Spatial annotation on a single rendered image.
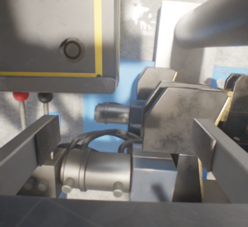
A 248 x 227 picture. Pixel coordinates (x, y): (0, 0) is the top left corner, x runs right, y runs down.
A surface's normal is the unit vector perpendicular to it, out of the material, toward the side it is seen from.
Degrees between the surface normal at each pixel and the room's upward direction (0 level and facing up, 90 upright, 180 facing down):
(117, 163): 64
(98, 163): 56
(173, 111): 0
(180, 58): 0
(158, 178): 0
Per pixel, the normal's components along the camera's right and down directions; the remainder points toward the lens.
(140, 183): -0.03, 0.28
